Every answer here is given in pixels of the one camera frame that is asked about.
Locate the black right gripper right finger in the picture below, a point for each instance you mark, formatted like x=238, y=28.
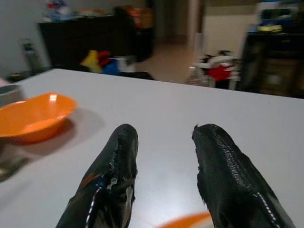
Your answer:
x=228, y=171

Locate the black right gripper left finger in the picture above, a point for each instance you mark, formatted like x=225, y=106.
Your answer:
x=114, y=171

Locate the orange plastic plate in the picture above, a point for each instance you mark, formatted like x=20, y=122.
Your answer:
x=185, y=221

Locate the orange plastic bowl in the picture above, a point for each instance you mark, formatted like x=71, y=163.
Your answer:
x=33, y=118

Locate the clear plastic water bottle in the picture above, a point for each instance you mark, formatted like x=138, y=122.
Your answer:
x=195, y=76

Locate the white laundry rack with clothes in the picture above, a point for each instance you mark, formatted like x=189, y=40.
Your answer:
x=219, y=69

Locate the pile of colourful toys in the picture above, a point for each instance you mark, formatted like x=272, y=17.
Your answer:
x=104, y=61

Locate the dark wooden shelf cabinet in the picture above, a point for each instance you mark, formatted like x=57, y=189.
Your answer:
x=273, y=61

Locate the dark wooden sideboard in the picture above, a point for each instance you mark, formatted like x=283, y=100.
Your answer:
x=95, y=40

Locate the grey metal water bottle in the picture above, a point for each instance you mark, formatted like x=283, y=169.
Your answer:
x=29, y=55

